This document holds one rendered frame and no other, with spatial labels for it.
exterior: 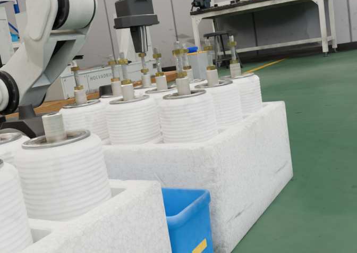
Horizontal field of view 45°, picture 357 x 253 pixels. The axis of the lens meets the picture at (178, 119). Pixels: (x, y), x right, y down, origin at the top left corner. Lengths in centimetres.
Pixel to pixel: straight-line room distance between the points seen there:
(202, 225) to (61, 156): 26
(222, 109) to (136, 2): 37
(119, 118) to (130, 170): 10
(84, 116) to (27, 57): 56
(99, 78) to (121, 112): 306
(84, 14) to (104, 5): 595
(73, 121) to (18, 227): 45
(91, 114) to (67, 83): 268
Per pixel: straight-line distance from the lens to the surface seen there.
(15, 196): 41
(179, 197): 68
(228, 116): 81
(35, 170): 47
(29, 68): 138
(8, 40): 327
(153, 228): 52
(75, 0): 127
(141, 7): 105
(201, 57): 116
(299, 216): 83
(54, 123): 49
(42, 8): 125
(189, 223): 60
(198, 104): 70
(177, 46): 73
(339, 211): 85
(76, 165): 46
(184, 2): 648
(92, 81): 375
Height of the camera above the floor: 33
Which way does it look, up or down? 9 degrees down
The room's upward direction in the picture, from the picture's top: 9 degrees counter-clockwise
